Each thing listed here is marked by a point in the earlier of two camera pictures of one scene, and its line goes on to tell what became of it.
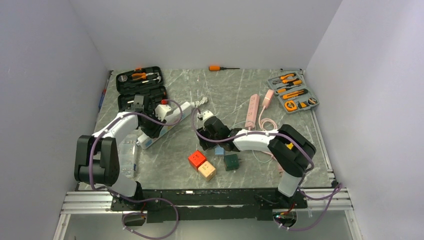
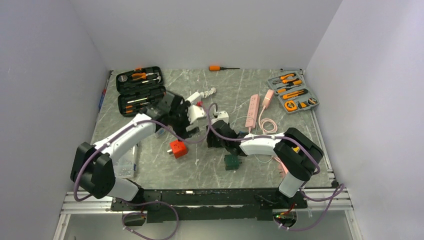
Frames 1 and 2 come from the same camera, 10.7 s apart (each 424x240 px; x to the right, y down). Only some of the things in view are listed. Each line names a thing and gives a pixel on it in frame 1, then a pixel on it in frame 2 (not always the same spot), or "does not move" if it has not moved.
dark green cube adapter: x=231 y=162 does not move
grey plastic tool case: x=290 y=88 does not move
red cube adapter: x=196 y=159 → x=179 y=148
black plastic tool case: x=148 y=81 does not move
